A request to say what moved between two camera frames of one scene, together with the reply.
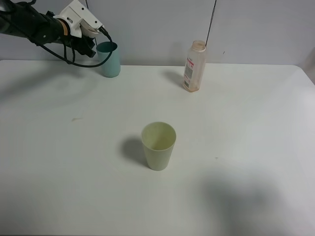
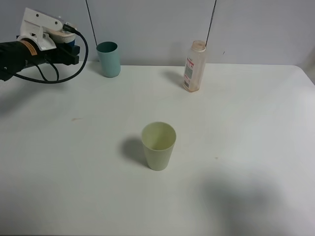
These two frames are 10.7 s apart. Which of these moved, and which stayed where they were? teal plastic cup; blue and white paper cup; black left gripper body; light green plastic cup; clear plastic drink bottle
Moved: black left gripper body; blue and white paper cup
Stayed: light green plastic cup; teal plastic cup; clear plastic drink bottle
